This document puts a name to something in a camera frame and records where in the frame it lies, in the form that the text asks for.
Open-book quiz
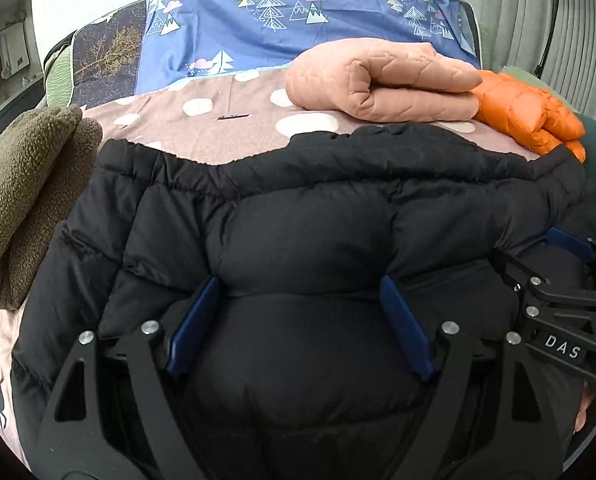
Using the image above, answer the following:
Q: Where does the black puffer jacket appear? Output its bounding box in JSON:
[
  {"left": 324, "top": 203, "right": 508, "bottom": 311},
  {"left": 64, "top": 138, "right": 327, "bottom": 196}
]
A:
[{"left": 10, "top": 122, "right": 596, "bottom": 480}]

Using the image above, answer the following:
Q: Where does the peach quilted jacket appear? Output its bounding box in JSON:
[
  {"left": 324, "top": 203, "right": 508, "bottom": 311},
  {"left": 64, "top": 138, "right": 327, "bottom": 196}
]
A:
[{"left": 285, "top": 40, "right": 483, "bottom": 123}]

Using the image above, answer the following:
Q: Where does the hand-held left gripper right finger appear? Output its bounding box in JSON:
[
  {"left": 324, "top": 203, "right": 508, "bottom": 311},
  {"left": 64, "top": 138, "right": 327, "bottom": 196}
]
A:
[{"left": 379, "top": 274, "right": 563, "bottom": 480}]

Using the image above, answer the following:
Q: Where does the pink polka dot blanket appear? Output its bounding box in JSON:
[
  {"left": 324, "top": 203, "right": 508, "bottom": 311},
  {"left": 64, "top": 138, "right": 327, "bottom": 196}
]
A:
[{"left": 0, "top": 62, "right": 533, "bottom": 461}]

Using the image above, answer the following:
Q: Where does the blue tree-print pillow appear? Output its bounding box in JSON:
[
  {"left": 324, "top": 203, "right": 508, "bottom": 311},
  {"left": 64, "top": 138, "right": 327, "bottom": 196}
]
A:
[{"left": 135, "top": 0, "right": 478, "bottom": 96}]

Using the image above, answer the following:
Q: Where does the dark tree-print pillow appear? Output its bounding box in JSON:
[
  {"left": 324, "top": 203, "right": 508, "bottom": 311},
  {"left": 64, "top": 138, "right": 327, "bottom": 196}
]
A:
[{"left": 70, "top": 0, "right": 149, "bottom": 108}]

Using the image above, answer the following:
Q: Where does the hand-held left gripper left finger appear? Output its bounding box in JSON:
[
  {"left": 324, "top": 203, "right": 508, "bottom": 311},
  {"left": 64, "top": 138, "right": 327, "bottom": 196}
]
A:
[{"left": 40, "top": 274, "right": 223, "bottom": 480}]

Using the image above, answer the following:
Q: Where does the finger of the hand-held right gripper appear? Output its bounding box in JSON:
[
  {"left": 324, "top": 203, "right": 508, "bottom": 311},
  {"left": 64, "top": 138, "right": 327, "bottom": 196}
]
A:
[
  {"left": 548, "top": 227, "right": 596, "bottom": 268},
  {"left": 492, "top": 250, "right": 596, "bottom": 311}
]

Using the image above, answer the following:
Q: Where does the brown fleece garment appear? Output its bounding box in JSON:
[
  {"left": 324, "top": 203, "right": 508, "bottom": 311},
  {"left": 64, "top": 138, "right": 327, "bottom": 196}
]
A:
[{"left": 0, "top": 105, "right": 104, "bottom": 311}]

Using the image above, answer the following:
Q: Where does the orange puffer jacket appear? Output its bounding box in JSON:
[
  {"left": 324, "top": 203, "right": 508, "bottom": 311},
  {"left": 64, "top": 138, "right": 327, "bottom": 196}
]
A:
[{"left": 472, "top": 70, "right": 587, "bottom": 163}]

